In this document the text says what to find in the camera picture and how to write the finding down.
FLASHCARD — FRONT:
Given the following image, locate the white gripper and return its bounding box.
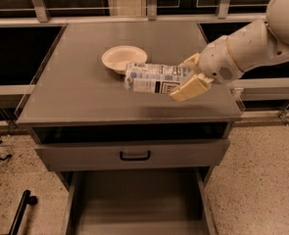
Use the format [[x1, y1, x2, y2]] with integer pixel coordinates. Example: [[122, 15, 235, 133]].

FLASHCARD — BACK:
[[169, 35, 243, 102]]

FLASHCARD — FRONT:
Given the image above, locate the blue labelled plastic bottle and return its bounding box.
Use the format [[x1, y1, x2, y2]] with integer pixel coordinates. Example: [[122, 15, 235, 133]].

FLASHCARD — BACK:
[[124, 63, 189, 94]]

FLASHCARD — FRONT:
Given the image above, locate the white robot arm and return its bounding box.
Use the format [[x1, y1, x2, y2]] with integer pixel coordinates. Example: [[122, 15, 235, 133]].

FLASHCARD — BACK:
[[169, 0, 289, 102]]

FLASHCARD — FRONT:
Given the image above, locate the grey drawer cabinet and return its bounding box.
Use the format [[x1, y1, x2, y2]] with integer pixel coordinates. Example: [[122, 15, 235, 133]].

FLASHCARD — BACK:
[[16, 20, 244, 235]]

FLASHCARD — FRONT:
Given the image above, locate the open grey middle drawer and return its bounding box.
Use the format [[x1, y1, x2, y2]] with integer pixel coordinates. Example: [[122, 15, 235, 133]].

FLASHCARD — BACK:
[[61, 168, 217, 235]]

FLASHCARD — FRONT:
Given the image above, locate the grey top drawer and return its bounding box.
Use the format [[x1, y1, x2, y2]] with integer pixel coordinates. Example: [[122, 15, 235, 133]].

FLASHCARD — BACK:
[[35, 139, 230, 171]]

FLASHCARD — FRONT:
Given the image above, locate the white bowl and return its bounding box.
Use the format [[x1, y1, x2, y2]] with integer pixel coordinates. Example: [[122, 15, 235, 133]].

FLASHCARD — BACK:
[[102, 45, 147, 74]]

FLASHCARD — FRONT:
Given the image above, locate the metal window railing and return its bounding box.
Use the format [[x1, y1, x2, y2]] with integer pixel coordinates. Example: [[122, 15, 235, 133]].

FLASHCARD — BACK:
[[0, 0, 289, 29]]

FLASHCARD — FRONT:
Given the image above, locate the black stand leg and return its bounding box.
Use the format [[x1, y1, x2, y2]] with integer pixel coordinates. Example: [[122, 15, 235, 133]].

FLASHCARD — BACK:
[[8, 190, 38, 235]]

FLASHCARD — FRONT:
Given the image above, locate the clear acrylic bracket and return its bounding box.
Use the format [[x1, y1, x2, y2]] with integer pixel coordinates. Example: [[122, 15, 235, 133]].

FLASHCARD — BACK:
[[227, 80, 246, 113]]

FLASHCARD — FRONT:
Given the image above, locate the black drawer handle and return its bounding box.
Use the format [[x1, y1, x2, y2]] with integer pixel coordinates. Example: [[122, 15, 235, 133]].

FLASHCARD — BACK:
[[120, 151, 151, 162]]

